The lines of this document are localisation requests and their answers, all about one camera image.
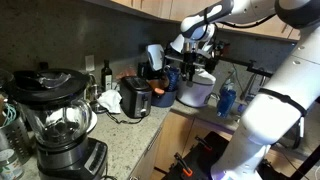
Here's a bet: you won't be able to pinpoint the white rice cooker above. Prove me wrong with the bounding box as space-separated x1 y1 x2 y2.
175 66 218 109

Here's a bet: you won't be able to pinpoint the black countertop appliance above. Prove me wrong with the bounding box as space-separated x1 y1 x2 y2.
137 61 151 80

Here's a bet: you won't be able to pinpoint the glass cruet with handle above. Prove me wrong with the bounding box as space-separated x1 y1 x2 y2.
87 73 102 103

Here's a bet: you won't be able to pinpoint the wooden lower cabinets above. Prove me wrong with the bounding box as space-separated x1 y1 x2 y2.
128 109 241 180

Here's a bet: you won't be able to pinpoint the wooden upper cabinets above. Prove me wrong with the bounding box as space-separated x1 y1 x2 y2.
83 0 303 43

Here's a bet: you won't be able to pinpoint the black case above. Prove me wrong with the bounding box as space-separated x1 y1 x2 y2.
161 130 231 180

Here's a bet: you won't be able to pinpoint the labelled tin can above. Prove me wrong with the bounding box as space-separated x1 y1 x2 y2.
0 148 25 180

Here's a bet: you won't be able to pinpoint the teal wire whisk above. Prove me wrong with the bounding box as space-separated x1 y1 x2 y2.
2 102 18 127

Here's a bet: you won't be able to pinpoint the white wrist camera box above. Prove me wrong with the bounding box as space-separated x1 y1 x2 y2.
170 33 186 54

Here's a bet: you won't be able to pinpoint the wooden cabinets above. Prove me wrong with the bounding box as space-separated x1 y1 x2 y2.
83 0 303 43
128 109 241 180

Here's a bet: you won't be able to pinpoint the orange plastic bag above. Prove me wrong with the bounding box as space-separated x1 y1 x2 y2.
115 66 138 80

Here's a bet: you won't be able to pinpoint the dark glass olive oil bottle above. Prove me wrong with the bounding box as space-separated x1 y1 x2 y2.
101 59 114 92

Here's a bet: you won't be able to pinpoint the white cutting board grey rim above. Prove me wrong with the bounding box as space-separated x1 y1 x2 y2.
145 43 166 72

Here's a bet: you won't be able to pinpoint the white cloth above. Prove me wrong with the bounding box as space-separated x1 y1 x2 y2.
97 89 123 115

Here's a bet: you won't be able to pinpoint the blue spray bottle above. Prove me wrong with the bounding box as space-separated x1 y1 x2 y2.
216 77 238 119

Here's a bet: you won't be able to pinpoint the white plate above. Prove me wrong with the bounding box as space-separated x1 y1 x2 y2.
86 110 99 134

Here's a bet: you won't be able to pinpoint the pot with orange handles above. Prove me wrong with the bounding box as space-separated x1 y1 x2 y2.
150 84 178 108

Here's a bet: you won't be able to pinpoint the black clamp orange tip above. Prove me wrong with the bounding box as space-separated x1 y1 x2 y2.
194 134 213 152
173 152 194 178

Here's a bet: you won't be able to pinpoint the black tripod leg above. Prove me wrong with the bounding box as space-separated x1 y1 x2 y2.
289 143 320 180

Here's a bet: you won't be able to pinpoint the white wall outlet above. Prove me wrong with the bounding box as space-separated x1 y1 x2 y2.
84 54 96 73

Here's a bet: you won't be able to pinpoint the black blender with glass jar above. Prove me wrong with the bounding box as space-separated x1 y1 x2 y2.
4 68 109 180

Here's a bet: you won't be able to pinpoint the perforated metal utensil holder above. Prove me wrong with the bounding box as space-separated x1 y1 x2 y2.
0 111 33 164

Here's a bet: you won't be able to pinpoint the black toaster cord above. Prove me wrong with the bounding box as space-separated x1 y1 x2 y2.
105 111 145 125

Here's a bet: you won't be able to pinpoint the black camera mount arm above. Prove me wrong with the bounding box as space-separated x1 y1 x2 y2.
218 54 275 79

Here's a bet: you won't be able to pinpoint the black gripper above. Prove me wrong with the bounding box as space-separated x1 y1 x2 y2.
181 41 200 82

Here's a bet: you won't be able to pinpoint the black toaster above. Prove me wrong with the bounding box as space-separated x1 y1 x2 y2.
119 75 154 119

